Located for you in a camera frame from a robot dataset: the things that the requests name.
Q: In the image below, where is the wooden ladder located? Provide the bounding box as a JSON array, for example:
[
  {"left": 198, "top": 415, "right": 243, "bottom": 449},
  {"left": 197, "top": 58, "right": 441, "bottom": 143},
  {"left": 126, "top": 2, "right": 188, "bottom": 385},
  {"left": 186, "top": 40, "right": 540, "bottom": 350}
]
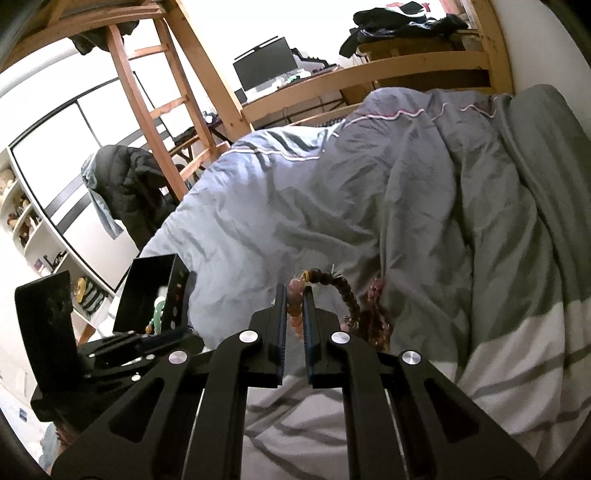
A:
[{"left": 107, "top": 17, "right": 232, "bottom": 205}]

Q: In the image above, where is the black computer monitor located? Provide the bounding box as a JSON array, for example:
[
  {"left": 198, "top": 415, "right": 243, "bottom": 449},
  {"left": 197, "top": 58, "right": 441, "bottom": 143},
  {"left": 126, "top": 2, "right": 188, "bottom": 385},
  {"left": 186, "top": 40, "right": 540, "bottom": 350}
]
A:
[{"left": 232, "top": 38, "right": 299, "bottom": 92}]

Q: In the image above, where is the wooden bunk bed frame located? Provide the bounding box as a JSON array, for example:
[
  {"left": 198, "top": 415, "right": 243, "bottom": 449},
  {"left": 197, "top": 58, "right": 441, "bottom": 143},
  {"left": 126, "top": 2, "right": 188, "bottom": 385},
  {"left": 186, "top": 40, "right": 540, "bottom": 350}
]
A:
[{"left": 0, "top": 0, "right": 516, "bottom": 209}]

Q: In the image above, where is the person's left hand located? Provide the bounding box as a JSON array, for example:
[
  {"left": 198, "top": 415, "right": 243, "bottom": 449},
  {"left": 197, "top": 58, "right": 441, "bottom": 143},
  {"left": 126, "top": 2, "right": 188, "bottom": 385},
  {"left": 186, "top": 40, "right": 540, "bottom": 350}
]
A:
[{"left": 54, "top": 418, "right": 88, "bottom": 452}]

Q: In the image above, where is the dark padded jacket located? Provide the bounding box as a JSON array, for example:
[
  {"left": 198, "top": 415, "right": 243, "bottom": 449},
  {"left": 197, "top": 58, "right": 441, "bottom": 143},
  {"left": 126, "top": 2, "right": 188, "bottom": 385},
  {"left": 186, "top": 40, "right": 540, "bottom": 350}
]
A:
[{"left": 95, "top": 145, "right": 182, "bottom": 253}]

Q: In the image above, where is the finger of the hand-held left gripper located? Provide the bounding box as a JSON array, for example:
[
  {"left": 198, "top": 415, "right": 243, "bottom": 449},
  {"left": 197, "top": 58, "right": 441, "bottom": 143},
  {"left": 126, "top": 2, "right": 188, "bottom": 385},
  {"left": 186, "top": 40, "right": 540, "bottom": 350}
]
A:
[
  {"left": 95, "top": 327, "right": 195, "bottom": 354},
  {"left": 85, "top": 336, "right": 205, "bottom": 386}
]

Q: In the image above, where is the blue duvet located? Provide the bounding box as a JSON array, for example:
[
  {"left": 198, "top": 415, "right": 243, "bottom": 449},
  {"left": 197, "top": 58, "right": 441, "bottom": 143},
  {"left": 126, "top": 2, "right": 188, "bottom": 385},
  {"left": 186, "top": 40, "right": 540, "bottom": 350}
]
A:
[{"left": 137, "top": 86, "right": 514, "bottom": 357}]

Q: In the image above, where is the dark hanging cloth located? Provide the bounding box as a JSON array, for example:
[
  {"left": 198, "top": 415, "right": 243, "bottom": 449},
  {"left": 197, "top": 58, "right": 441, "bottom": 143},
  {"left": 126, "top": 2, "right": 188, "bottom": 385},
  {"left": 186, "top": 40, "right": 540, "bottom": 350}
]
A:
[{"left": 71, "top": 31, "right": 112, "bottom": 56}]

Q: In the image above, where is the white shelf unit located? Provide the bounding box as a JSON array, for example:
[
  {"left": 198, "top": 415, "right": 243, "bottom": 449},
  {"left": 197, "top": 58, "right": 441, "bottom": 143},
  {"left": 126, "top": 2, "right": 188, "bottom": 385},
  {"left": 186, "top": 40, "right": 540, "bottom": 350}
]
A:
[{"left": 0, "top": 147, "right": 117, "bottom": 344}]

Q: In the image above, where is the black jewelry box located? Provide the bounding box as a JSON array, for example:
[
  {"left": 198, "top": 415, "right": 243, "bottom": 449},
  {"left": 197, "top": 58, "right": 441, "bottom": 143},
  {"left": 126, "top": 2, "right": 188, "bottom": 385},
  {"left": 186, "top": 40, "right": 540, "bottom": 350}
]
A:
[{"left": 112, "top": 253, "right": 191, "bottom": 339}]

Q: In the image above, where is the green jade ornament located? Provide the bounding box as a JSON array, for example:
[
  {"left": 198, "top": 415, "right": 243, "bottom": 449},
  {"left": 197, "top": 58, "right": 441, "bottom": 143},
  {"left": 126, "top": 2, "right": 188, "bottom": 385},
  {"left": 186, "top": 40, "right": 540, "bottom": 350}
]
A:
[{"left": 150, "top": 298, "right": 168, "bottom": 336}]

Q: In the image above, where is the dark red bead bracelet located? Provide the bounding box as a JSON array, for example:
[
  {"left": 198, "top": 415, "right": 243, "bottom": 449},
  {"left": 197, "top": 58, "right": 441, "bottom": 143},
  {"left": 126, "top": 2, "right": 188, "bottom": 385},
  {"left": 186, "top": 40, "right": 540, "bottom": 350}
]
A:
[{"left": 358, "top": 277, "right": 394, "bottom": 352}]

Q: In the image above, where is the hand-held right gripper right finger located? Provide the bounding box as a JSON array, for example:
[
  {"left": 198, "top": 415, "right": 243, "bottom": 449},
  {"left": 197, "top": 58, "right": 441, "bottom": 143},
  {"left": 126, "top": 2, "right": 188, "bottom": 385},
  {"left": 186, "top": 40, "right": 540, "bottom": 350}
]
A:
[{"left": 303, "top": 285, "right": 540, "bottom": 480}]

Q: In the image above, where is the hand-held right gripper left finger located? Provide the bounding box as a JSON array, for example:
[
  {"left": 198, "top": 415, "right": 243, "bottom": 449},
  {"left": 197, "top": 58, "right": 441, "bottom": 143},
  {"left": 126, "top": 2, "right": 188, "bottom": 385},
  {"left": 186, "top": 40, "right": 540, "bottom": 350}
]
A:
[{"left": 51, "top": 284, "right": 288, "bottom": 480}]

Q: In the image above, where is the light blue cloth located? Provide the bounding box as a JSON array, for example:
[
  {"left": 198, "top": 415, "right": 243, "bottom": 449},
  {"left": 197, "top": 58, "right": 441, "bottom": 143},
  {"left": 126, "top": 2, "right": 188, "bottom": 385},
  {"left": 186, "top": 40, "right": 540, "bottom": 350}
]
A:
[{"left": 81, "top": 154, "right": 125, "bottom": 240}]

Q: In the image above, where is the pink bead bracelet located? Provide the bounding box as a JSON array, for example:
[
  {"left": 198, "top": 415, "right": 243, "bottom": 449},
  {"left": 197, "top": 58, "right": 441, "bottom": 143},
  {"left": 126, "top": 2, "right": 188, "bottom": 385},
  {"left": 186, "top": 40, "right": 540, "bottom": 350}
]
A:
[{"left": 287, "top": 277, "right": 309, "bottom": 343}]

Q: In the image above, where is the brown wooden bead bracelet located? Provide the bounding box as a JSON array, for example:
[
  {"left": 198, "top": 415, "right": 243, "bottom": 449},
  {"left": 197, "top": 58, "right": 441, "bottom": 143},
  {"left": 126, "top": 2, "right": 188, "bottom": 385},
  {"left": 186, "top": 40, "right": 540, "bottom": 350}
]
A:
[{"left": 302, "top": 267, "right": 362, "bottom": 331}]

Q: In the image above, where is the white sliding wardrobe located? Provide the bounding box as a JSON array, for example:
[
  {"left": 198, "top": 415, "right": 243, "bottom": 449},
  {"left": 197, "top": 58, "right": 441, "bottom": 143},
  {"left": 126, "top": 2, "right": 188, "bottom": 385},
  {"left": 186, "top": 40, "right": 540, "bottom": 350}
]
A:
[{"left": 9, "top": 59, "right": 195, "bottom": 292}]

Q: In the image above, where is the pile of black clothes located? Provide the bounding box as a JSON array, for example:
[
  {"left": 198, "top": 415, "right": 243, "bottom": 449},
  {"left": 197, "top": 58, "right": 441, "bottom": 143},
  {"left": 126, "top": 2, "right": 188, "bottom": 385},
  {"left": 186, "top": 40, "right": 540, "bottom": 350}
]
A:
[{"left": 339, "top": 6, "right": 470, "bottom": 59}]

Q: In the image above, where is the grey white striped blanket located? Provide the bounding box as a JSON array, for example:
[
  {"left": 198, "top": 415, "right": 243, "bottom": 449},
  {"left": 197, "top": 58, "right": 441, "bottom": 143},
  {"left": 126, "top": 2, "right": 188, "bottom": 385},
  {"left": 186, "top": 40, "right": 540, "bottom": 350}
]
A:
[{"left": 242, "top": 84, "right": 591, "bottom": 480}]

